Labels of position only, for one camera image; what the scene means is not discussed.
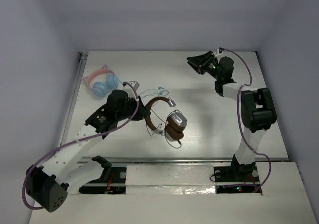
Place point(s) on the brown silver headphones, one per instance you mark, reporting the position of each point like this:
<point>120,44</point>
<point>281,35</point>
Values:
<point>175,123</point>

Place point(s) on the left aluminium rail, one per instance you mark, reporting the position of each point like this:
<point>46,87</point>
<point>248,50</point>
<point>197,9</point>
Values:
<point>73,95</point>

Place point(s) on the aluminium rail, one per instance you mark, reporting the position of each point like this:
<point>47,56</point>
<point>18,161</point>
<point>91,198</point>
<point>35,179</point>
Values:
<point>176,160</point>
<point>73,95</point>

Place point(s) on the white foam block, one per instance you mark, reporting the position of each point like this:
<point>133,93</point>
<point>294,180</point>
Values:
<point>169,179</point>

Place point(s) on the pink blue cat headphones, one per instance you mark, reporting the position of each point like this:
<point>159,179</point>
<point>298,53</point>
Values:
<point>101,88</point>

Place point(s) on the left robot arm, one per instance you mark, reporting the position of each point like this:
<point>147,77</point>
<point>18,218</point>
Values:
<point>53,177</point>

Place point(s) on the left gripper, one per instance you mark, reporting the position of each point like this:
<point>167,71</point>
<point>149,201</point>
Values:
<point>139,108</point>

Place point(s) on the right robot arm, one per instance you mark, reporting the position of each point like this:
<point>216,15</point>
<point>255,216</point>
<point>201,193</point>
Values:
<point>255,109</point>

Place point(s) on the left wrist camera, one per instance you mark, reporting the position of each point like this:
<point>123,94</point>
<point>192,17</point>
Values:
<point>134,84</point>

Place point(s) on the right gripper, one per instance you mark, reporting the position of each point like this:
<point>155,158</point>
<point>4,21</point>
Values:
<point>203,60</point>

